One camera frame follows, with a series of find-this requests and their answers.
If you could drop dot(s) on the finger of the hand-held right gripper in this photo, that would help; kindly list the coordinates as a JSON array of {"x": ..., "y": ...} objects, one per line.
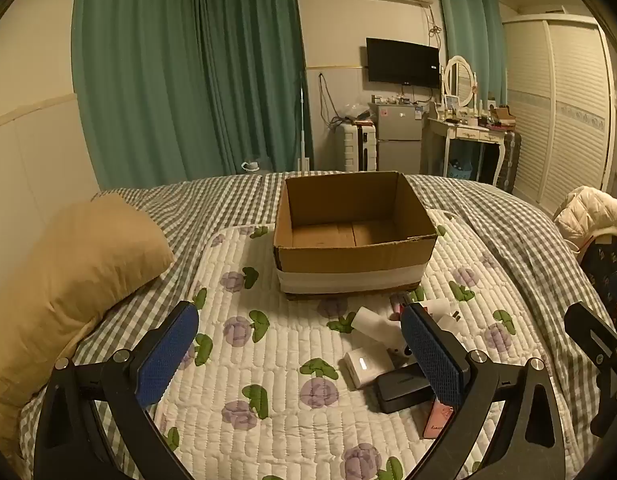
[{"x": 596, "y": 332}]

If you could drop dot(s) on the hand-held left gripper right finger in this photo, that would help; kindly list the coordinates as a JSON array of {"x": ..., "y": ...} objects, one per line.
[{"x": 433, "y": 355}]

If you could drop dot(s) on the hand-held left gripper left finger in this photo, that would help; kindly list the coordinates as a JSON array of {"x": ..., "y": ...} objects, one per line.
[{"x": 163, "y": 355}]

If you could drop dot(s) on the white rounded charger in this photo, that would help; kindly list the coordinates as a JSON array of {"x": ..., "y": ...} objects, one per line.
[{"x": 448, "y": 324}]

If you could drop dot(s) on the black rectangular case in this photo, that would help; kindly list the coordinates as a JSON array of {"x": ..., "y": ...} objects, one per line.
[{"x": 401, "y": 390}]

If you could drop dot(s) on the pink box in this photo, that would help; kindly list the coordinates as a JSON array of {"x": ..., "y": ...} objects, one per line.
[{"x": 438, "y": 422}]

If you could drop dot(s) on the white cylindrical plug device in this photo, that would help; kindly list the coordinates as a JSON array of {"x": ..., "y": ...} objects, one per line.
[{"x": 371, "y": 324}]

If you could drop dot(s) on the brown cardboard box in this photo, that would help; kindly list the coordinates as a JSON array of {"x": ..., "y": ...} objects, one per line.
[{"x": 353, "y": 265}]

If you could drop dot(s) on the pink small stick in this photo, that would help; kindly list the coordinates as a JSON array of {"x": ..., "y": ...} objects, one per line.
[{"x": 397, "y": 306}]

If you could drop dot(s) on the white power bank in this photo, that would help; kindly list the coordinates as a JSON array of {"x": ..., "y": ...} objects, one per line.
[{"x": 367, "y": 366}]

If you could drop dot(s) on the dark printed cloth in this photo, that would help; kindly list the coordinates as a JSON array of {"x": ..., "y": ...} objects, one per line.
[{"x": 606, "y": 260}]

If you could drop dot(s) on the white quilted floral mat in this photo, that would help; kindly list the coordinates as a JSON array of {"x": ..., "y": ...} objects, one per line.
[{"x": 268, "y": 360}]

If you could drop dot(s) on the tan pillow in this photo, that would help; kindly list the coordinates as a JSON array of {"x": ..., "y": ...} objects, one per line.
[{"x": 63, "y": 300}]

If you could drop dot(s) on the white puffer jacket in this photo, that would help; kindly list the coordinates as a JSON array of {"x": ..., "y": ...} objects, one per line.
[{"x": 588, "y": 210}]

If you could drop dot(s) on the grey white checked blanket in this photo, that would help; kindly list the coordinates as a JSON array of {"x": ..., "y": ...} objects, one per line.
[{"x": 508, "y": 240}]

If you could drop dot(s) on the blue bin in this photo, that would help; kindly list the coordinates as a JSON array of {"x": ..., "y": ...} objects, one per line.
[{"x": 458, "y": 170}]

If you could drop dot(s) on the dark ribbed suitcase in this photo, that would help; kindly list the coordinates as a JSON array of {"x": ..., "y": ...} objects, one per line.
[{"x": 509, "y": 160}]

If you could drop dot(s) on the white ribbed suitcase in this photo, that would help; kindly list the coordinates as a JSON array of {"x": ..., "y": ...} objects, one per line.
[{"x": 356, "y": 147}]

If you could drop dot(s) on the silver small fridge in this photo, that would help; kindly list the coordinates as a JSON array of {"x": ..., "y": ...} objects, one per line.
[{"x": 398, "y": 135}]

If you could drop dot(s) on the white dressing table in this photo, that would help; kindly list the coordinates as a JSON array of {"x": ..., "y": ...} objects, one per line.
[{"x": 463, "y": 132}]

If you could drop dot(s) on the white louvred wardrobe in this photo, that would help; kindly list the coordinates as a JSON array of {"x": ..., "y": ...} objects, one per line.
[{"x": 563, "y": 110}]

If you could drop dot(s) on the brown box on dresser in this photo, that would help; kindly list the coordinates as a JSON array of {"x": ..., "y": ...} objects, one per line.
[{"x": 502, "y": 116}]

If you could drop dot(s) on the clear plastic bag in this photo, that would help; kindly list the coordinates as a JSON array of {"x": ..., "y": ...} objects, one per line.
[{"x": 356, "y": 111}]

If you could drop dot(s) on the white mop pole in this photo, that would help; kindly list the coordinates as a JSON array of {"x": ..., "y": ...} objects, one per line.
[{"x": 302, "y": 125}]

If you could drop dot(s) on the white oval mirror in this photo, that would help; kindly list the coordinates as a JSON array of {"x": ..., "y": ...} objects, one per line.
[{"x": 458, "y": 77}]

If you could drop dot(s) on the wide green window curtain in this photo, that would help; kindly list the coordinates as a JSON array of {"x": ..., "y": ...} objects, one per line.
[{"x": 188, "y": 75}]

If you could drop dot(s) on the narrow green window curtain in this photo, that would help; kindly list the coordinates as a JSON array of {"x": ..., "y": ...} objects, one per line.
[{"x": 471, "y": 30}]

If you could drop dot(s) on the small photo frame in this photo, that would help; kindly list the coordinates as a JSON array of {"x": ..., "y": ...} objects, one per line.
[{"x": 452, "y": 103}]

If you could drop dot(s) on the black wall television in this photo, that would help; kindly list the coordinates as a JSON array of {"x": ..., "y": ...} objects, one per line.
[{"x": 401, "y": 62}]

